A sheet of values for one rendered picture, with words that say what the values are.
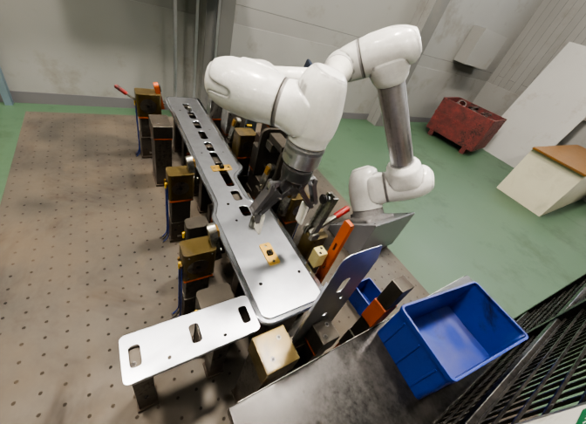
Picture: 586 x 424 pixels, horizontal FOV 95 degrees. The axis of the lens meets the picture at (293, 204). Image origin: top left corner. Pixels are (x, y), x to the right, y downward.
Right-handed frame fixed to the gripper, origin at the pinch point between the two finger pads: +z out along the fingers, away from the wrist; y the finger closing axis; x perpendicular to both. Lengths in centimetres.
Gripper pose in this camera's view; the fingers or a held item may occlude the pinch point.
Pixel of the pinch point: (279, 223)
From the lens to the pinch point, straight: 76.3
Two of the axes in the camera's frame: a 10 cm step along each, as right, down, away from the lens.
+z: -2.6, 7.5, 6.1
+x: 4.8, 6.5, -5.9
